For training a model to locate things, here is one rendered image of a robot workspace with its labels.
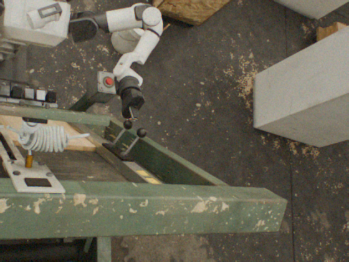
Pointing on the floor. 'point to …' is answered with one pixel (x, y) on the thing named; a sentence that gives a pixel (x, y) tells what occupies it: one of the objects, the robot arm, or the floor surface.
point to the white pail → (126, 39)
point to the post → (81, 105)
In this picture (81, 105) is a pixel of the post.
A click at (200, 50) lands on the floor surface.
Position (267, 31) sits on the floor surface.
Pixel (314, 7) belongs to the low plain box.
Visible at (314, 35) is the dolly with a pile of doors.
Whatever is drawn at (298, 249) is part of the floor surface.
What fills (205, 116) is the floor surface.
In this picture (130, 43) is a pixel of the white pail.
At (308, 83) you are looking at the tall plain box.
